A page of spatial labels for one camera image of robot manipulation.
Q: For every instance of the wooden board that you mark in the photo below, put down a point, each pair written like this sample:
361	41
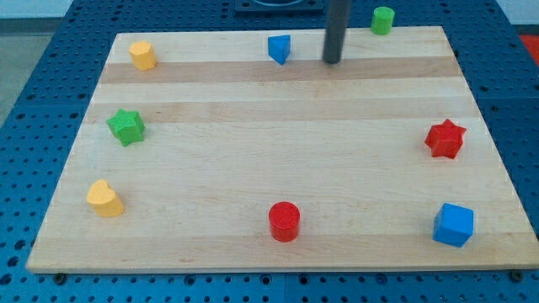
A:
229	132

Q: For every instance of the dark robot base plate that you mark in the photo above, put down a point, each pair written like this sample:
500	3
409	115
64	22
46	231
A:
278	6

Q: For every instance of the blue cube block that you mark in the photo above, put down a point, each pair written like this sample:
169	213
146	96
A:
453	225

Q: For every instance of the blue triangle block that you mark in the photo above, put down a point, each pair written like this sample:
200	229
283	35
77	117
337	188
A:
279	48

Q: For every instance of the yellow hexagon block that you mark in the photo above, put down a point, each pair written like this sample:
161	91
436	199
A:
143	55

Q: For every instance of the red star block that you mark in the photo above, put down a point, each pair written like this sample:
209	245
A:
445	139

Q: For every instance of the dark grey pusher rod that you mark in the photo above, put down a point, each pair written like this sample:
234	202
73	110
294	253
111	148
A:
336	25

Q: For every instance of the yellow heart block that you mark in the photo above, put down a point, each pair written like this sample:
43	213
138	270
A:
104	201

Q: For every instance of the green star block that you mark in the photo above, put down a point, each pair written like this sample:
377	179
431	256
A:
126	126

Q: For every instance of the green cylinder block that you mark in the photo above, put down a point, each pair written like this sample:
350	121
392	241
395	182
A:
382	19

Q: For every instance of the red cylinder block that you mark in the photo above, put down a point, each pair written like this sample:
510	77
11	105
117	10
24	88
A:
284	221

